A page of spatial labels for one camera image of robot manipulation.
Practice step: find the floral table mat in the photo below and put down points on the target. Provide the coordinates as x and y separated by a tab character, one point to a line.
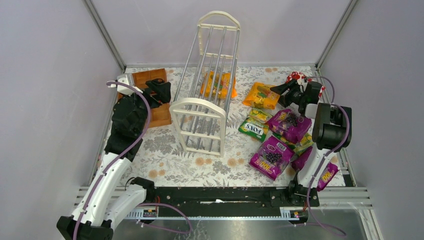
162	159

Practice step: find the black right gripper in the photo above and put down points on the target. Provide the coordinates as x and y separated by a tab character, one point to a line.
288	94

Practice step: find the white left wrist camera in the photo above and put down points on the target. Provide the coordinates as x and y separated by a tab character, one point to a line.
124	85

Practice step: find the purple grape candy bag right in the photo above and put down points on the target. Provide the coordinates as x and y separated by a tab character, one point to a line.
326	177

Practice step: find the purple grape candy bag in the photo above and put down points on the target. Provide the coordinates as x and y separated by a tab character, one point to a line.
272	158
290	125
326	177

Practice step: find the brown wooden compartment tray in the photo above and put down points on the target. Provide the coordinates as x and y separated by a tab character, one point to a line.
159	116

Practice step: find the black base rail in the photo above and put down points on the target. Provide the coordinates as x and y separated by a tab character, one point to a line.
224	202

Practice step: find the red white heart bag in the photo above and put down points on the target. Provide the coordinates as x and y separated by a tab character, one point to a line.
298	78

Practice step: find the green Fox's candy bag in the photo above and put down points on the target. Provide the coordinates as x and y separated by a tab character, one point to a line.
253	128

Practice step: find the purple grape candy bag upper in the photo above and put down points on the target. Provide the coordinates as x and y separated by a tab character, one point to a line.
290	125

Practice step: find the purple grape candy bag front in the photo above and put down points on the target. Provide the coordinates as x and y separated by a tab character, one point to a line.
272	158

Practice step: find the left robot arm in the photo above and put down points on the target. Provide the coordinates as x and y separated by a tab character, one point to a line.
95	218

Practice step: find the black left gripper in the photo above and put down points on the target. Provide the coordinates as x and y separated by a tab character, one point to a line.
153	91

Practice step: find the cream and metal shelf rack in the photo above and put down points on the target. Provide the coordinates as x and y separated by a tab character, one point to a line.
200	106

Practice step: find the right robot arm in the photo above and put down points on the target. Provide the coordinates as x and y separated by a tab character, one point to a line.
331	131

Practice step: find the orange candy bag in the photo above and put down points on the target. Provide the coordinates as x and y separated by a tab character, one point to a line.
261	96
216	81

